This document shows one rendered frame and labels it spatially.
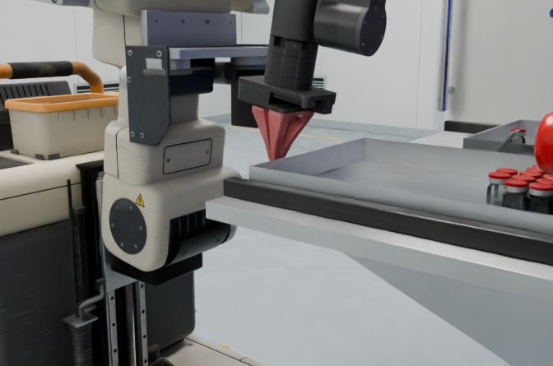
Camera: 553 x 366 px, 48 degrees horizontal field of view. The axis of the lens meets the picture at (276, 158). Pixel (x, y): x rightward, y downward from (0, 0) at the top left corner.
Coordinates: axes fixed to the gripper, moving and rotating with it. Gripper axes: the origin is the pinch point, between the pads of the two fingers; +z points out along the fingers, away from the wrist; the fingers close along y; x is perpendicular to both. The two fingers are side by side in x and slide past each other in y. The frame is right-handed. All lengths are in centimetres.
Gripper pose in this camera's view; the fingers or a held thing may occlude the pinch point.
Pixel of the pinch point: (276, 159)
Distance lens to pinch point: 74.7
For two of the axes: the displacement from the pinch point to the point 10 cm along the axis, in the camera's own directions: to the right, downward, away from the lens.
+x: 6.1, -1.4, 7.8
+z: -1.4, 9.5, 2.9
